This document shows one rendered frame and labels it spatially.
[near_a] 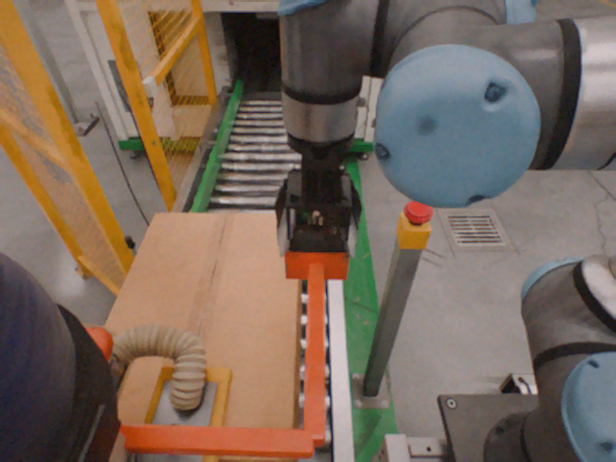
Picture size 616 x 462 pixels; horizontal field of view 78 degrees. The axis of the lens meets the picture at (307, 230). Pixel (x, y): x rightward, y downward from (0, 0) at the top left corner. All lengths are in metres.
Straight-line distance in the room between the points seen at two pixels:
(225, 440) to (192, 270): 0.58
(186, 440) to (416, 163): 0.33
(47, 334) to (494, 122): 0.27
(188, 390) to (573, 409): 0.42
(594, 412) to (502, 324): 1.69
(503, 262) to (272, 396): 1.90
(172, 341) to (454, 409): 0.43
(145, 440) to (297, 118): 0.33
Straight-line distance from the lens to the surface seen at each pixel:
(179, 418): 0.55
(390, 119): 0.19
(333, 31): 0.33
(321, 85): 0.34
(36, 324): 0.27
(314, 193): 0.41
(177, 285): 0.91
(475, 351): 2.01
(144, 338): 0.54
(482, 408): 0.69
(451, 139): 0.19
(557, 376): 0.53
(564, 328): 0.55
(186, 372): 0.52
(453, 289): 2.19
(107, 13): 1.53
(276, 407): 0.73
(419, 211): 0.94
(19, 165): 2.04
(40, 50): 3.69
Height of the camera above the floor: 1.63
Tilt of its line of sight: 44 degrees down
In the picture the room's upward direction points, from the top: straight up
